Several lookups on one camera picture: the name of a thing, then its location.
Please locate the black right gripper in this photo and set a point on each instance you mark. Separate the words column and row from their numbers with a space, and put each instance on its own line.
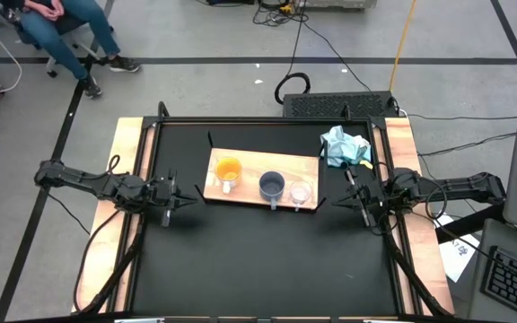
column 375, row 197

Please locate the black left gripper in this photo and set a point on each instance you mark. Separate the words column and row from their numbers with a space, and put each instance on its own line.
column 164, row 197

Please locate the clear plastic cup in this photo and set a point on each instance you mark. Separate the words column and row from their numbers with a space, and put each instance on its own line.
column 300, row 192

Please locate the yellow ceramic mug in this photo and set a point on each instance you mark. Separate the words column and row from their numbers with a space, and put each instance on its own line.
column 228, row 169

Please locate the grey mug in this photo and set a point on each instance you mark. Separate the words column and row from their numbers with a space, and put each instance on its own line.
column 272, row 185

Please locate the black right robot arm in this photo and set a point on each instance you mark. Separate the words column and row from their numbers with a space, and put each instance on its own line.
column 460, row 186

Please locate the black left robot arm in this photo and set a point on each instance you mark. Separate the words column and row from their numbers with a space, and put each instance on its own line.
column 83, row 181

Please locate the light blue cloth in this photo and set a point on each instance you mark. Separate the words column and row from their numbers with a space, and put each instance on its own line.
column 344, row 148

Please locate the black perforated computer tower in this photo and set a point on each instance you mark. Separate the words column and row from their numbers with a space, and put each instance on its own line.
column 330, row 105

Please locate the black desk beam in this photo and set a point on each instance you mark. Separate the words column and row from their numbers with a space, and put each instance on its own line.
column 469, row 223

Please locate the white paper sheet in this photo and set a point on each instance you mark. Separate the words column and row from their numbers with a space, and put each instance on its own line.
column 460, row 260

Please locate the black keyboard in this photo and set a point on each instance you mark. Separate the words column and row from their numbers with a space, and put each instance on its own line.
column 514, row 282

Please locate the grey box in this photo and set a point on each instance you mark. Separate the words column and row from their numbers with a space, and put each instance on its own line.
column 339, row 3

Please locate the person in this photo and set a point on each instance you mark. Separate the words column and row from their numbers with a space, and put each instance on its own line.
column 47, row 31

